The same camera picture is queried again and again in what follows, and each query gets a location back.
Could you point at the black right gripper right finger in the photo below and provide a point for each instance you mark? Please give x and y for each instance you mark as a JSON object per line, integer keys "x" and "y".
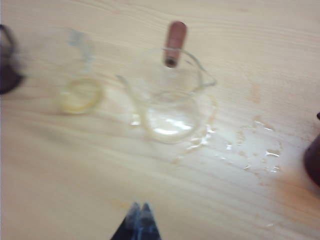
{"x": 148, "y": 225}

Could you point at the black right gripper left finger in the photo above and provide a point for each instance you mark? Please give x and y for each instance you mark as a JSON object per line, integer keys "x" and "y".
{"x": 130, "y": 225}

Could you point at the clear glass measuring cup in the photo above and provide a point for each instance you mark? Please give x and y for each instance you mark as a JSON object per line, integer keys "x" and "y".
{"x": 80, "y": 100}

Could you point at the amber glass measuring cup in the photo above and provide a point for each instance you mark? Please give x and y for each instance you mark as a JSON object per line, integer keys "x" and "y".
{"x": 313, "y": 155}

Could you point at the grey glass measuring cup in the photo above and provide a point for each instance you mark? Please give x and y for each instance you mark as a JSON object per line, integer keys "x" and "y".
{"x": 6, "y": 75}

